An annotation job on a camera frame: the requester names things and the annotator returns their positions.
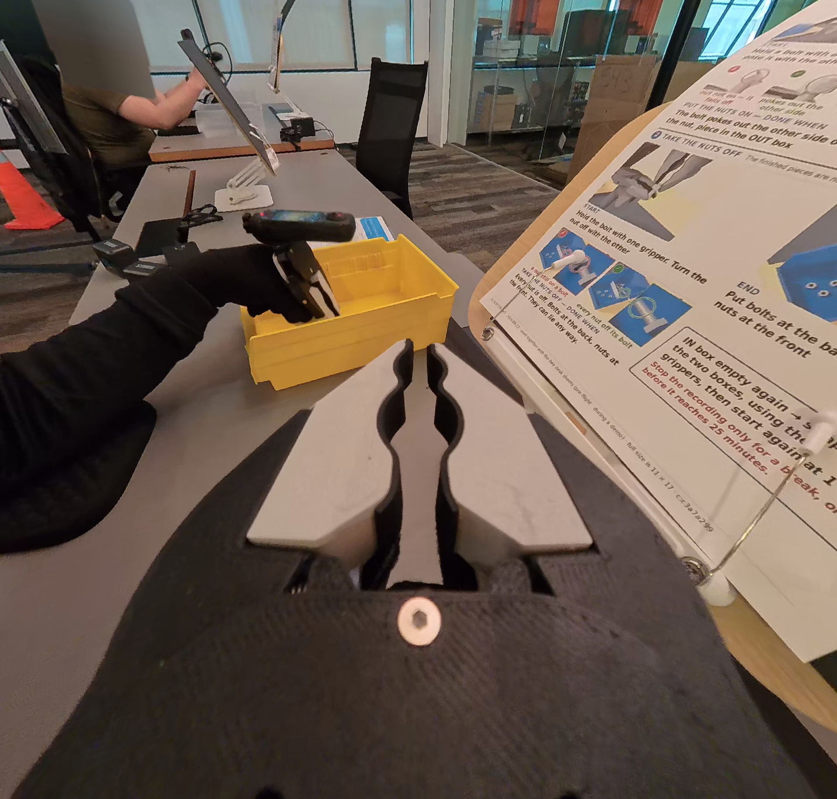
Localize orange traffic cone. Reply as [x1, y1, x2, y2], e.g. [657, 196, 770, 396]
[0, 150, 66, 232]

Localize black office chair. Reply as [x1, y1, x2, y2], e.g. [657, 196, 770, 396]
[356, 58, 430, 221]

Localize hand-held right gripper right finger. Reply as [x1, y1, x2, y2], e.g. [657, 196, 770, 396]
[428, 344, 592, 577]

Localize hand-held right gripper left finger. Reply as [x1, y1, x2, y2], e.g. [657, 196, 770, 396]
[247, 340, 415, 571]

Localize printed instruction sheet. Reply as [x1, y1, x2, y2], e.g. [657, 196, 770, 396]
[479, 0, 837, 664]

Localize tilted document stand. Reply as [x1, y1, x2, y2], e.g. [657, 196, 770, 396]
[265, 0, 306, 95]
[177, 27, 283, 213]

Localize white stand with instruction sheet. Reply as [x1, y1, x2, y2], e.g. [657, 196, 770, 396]
[467, 100, 837, 733]

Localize black swivel chair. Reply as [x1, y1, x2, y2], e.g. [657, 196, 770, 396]
[13, 53, 126, 237]

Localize grey tilted board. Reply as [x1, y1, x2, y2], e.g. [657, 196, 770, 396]
[0, 40, 69, 159]

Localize person's left hand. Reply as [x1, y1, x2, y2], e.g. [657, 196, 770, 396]
[162, 243, 315, 325]

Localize orange resin printer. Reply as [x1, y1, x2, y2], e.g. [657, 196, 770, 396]
[618, 0, 667, 36]
[510, 0, 564, 38]

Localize black steel column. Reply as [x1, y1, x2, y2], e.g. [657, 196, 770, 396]
[646, 0, 719, 112]

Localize cardboard box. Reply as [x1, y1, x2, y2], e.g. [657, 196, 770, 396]
[568, 55, 715, 181]

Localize blue white leaflet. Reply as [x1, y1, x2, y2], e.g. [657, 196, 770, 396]
[356, 213, 410, 246]

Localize yellow plastic bin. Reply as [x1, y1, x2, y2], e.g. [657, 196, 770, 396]
[240, 233, 460, 392]

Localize person's left forearm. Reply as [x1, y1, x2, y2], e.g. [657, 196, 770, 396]
[0, 282, 220, 509]

